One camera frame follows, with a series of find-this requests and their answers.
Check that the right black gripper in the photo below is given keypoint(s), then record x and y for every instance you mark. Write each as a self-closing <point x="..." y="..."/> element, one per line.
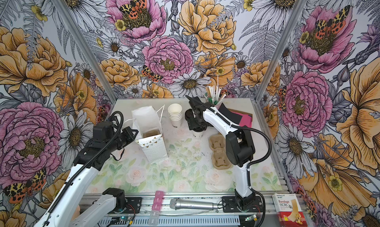
<point x="192" y="124"/>

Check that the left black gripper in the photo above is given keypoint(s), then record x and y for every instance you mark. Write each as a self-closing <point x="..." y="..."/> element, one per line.
<point x="127" y="132"/>

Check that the black cup lid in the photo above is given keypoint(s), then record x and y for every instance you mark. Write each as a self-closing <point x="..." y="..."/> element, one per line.
<point x="198" y="131"/>

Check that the white paper coffee cup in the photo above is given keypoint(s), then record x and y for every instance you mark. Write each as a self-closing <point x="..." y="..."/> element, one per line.
<point x="198" y="135"/>

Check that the black napkin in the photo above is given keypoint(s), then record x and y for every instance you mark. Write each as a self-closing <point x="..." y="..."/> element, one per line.
<point x="233" y="117"/>

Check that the white cartoon gift bag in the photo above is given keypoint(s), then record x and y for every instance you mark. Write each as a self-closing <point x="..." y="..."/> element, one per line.
<point x="150" y="138"/>

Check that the brown pulp cup carrier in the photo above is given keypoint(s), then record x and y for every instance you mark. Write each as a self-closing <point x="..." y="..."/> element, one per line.
<point x="151" y="133"/>
<point x="219" y="157"/>

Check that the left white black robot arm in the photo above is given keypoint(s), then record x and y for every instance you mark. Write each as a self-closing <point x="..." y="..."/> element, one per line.
<point x="86" y="167"/>

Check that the stack of black cup lids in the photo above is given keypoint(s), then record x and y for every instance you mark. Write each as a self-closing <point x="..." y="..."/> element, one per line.
<point x="189" y="114"/>

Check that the stack of white paper cups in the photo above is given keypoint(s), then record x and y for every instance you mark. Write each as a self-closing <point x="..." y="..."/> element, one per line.
<point x="175" y="112"/>

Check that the pink straw holder cup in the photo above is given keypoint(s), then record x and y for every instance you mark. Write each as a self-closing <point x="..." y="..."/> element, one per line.
<point x="217" y="104"/>

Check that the bundle of wrapped straws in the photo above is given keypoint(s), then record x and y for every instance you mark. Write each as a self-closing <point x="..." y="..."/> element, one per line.
<point x="215" y="93"/>

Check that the pink napkin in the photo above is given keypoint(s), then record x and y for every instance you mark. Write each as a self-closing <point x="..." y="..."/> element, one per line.
<point x="246" y="119"/>

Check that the pink pill organizer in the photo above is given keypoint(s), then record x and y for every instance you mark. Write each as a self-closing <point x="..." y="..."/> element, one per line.
<point x="156" y="208"/>

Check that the silver microphone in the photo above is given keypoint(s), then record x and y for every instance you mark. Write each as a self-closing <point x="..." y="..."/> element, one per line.
<point x="178" y="203"/>

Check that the bandage box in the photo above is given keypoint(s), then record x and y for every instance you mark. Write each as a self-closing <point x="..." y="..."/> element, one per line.
<point x="289" y="210"/>

